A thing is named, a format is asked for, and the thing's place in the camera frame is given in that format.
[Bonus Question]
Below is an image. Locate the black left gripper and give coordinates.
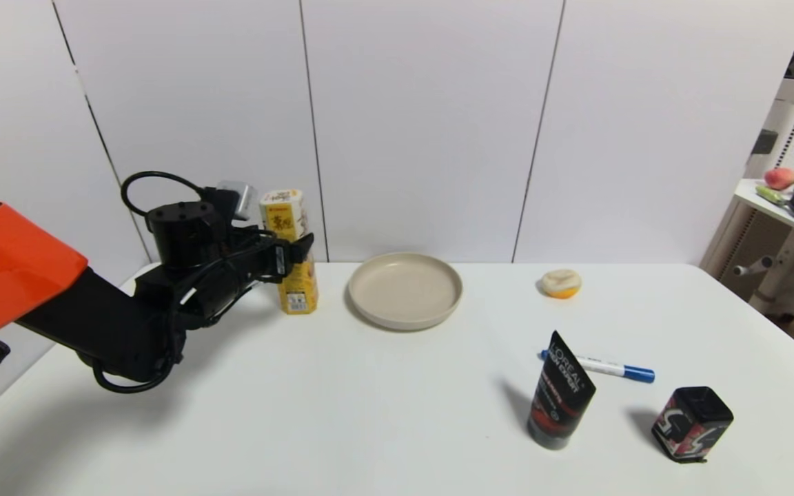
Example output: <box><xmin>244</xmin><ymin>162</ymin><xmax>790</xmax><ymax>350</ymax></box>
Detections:
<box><xmin>205</xmin><ymin>231</ymin><xmax>315</xmax><ymax>307</ymax></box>

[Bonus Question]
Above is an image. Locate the yellow drink carton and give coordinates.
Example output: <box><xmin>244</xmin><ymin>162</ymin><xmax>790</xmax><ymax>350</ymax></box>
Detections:
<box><xmin>259</xmin><ymin>189</ymin><xmax>319</xmax><ymax>316</ymax></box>

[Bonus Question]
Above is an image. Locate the beige round plate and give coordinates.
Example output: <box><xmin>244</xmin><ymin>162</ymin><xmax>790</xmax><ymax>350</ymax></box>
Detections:
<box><xmin>347</xmin><ymin>252</ymin><xmax>464</xmax><ymax>332</ymax></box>

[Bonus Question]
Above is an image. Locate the black cosmetic tube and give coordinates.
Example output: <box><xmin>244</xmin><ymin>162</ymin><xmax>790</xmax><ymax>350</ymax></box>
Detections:
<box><xmin>527</xmin><ymin>331</ymin><xmax>597</xmax><ymax>451</ymax></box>

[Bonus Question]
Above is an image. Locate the blue and white marker pen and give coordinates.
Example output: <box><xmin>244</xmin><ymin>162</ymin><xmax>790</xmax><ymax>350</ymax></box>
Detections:
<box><xmin>540</xmin><ymin>349</ymin><xmax>655</xmax><ymax>384</ymax></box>

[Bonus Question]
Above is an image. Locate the black and red gum canister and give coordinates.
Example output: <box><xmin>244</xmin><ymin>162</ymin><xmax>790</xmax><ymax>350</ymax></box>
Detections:
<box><xmin>651</xmin><ymin>386</ymin><xmax>735</xmax><ymax>464</ymax></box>

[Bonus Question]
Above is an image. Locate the white side table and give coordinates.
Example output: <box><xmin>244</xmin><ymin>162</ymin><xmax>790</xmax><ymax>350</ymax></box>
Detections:
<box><xmin>700</xmin><ymin>178</ymin><xmax>794</xmax><ymax>319</ymax></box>

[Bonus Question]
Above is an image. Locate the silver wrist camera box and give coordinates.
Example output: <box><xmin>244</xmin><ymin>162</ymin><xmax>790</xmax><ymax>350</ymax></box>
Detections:
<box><xmin>216</xmin><ymin>180</ymin><xmax>259</xmax><ymax>222</ymax></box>

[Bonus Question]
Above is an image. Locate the black camera cable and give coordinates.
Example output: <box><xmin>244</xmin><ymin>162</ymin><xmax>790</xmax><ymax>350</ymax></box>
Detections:
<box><xmin>120</xmin><ymin>171</ymin><xmax>222</xmax><ymax>218</ymax></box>

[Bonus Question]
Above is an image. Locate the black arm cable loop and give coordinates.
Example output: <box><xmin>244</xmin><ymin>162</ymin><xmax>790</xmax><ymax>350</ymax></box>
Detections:
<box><xmin>91</xmin><ymin>348</ymin><xmax>181</xmax><ymax>395</ymax></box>

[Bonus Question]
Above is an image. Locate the green handled tool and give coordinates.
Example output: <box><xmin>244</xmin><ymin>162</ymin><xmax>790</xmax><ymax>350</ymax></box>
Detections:
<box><xmin>755</xmin><ymin>185</ymin><xmax>792</xmax><ymax>207</ymax></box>

